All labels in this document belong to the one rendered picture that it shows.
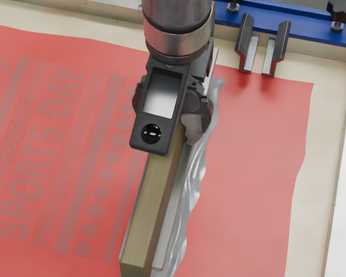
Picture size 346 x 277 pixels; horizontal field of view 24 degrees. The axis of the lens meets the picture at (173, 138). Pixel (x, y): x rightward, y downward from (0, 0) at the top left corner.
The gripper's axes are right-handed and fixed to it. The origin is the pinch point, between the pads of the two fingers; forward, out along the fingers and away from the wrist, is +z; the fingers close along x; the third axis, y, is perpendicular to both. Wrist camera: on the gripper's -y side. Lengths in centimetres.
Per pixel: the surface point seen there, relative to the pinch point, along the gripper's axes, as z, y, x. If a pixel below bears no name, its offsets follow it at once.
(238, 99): 9.6, 14.6, -6.7
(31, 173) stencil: 9.6, -4.6, 19.5
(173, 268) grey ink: 9.3, -13.9, -3.5
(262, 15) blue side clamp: 5.0, 27.7, -7.6
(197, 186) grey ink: 9.4, -1.1, -3.9
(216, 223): 9.5, -6.2, -7.6
